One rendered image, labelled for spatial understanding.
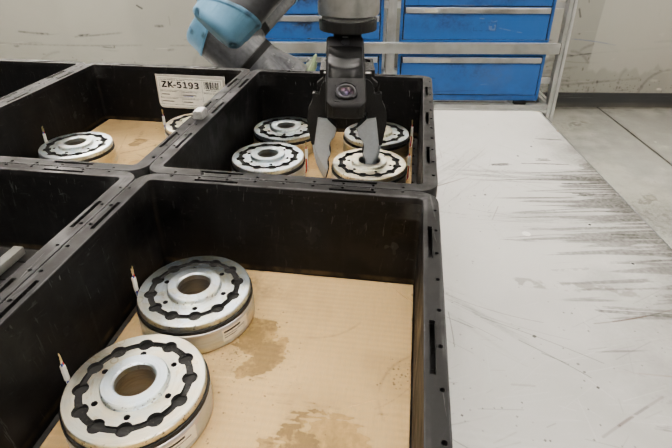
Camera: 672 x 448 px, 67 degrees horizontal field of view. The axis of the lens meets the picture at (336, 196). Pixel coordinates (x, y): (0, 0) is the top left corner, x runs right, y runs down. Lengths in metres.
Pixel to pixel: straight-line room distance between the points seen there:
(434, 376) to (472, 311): 0.41
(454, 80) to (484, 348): 2.13
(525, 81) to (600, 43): 1.13
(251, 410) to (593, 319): 0.48
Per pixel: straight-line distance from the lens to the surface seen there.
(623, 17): 3.85
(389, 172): 0.69
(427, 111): 0.70
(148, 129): 0.96
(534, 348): 0.69
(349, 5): 0.62
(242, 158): 0.73
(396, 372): 0.45
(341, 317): 0.49
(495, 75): 2.73
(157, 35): 3.67
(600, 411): 0.65
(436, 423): 0.30
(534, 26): 2.73
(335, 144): 0.84
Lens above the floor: 1.16
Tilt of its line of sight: 29 degrees down
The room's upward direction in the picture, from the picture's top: straight up
